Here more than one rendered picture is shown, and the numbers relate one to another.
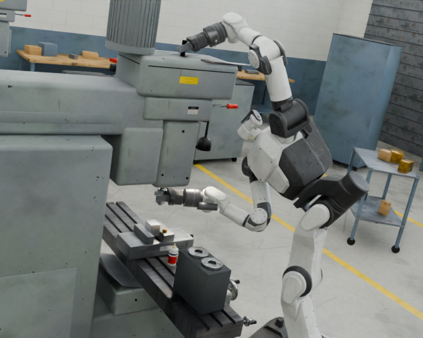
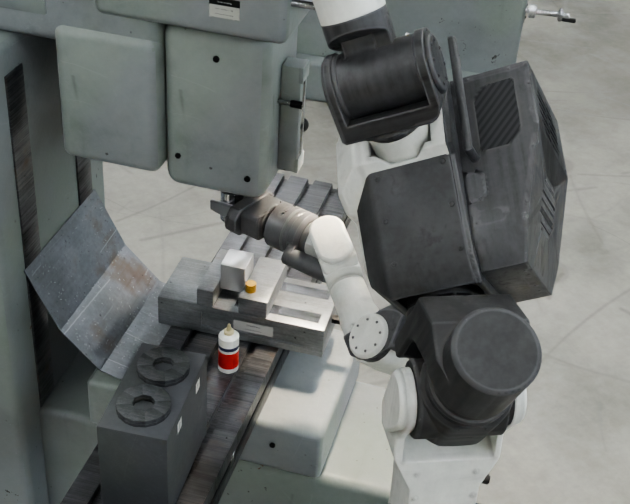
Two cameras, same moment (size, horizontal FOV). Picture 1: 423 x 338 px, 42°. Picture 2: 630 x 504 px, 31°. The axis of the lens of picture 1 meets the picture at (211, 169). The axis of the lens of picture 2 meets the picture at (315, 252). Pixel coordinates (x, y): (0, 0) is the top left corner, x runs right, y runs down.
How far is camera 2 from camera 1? 1.83 m
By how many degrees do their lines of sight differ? 46
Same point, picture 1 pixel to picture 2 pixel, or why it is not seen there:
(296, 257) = (395, 489)
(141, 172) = (112, 136)
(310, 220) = (388, 405)
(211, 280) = (110, 442)
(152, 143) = (128, 73)
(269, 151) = (340, 168)
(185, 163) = (237, 141)
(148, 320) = not seen: hidden behind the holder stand
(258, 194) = not seen: hidden behind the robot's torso
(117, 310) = (93, 414)
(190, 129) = (236, 58)
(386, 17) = not seen: outside the picture
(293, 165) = (376, 229)
